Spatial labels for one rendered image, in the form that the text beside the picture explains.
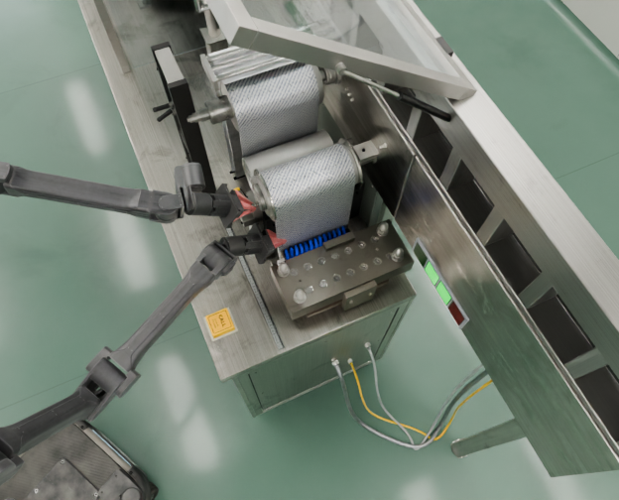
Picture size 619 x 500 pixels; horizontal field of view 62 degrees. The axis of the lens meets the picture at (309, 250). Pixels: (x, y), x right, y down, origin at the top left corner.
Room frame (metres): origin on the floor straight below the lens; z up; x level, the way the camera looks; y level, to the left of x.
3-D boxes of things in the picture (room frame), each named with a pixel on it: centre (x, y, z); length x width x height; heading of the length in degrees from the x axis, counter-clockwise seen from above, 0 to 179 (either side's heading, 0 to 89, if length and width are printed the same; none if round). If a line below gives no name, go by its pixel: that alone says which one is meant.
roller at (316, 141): (0.90, 0.07, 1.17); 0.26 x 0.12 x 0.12; 116
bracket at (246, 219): (0.75, 0.18, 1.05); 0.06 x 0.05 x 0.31; 116
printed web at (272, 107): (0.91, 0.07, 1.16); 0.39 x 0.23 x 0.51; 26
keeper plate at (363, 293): (0.57, -0.15, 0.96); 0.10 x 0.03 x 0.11; 116
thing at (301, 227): (0.73, -0.01, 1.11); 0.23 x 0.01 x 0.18; 116
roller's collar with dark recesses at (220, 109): (0.95, 0.26, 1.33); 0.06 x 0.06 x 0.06; 26
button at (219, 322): (0.49, 0.26, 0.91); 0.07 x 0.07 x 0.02; 26
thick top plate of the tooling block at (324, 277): (0.64, -0.10, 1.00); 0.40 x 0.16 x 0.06; 116
